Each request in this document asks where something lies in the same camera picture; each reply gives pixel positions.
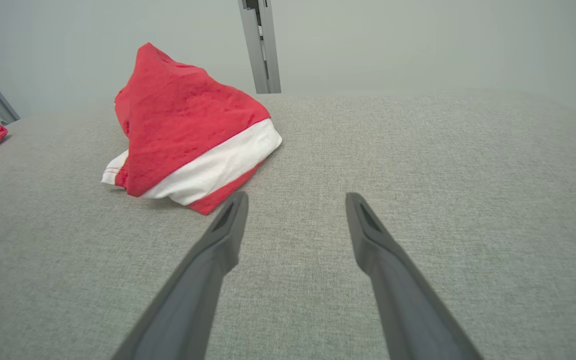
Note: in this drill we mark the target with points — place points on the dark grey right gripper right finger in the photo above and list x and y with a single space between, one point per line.
403 295

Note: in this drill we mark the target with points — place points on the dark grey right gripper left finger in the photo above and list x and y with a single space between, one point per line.
203 280

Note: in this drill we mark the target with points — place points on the red white-trimmed garment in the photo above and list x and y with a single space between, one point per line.
183 115

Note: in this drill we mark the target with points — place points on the grey metal post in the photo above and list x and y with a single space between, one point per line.
264 50

